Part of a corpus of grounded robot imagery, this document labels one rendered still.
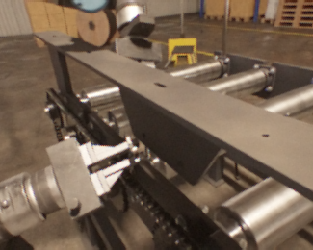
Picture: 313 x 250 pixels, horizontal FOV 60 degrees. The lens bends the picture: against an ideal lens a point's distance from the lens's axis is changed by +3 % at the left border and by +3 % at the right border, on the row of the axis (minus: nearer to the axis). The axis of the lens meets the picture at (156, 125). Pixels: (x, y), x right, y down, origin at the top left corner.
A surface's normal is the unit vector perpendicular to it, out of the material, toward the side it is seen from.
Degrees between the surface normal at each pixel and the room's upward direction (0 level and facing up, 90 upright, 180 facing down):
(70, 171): 44
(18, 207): 61
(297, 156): 0
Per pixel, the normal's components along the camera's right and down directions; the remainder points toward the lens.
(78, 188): 0.09, -0.33
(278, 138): -0.05, -0.89
